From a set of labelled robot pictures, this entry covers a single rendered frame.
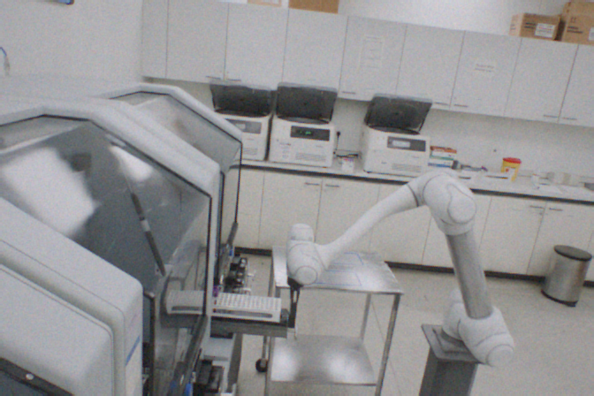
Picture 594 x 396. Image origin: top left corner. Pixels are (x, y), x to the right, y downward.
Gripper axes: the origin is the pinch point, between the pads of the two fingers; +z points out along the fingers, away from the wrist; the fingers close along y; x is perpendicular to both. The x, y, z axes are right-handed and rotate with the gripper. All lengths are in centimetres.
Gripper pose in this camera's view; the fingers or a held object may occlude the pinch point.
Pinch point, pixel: (292, 319)
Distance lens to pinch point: 194.1
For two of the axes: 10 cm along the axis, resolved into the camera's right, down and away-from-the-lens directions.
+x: 10.0, 0.9, 0.4
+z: -1.0, 9.5, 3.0
